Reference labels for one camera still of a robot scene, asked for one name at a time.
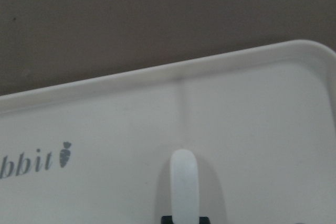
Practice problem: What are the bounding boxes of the white rabbit tray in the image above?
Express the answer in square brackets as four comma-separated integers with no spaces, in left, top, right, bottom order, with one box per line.
[1,40,335,223]

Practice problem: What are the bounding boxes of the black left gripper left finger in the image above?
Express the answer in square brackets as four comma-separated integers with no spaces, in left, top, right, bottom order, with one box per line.
[161,216,173,224]

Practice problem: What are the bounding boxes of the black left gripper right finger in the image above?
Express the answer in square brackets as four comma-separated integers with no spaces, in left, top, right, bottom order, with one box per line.
[198,216,210,224]

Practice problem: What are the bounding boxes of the white spoon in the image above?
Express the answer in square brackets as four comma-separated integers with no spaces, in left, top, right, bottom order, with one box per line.
[170,149,200,224]

